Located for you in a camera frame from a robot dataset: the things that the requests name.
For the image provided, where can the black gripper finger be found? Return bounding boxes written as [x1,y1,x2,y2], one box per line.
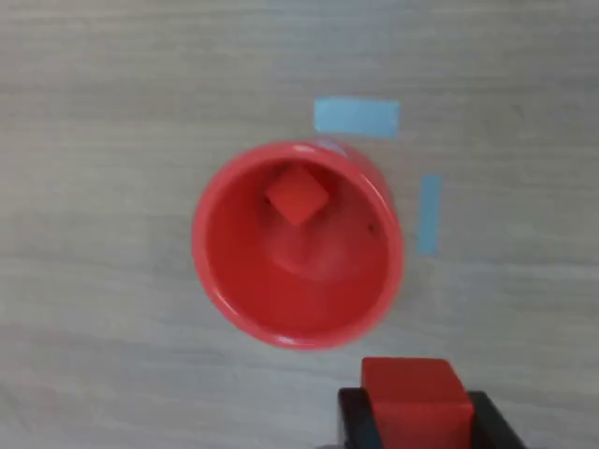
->
[337,387,383,449]
[467,391,530,449]

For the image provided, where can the red plastic cup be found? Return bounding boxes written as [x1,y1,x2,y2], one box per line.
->
[191,141,406,351]

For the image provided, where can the red cube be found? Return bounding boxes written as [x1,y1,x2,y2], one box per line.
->
[360,356,475,449]
[263,167,329,226]

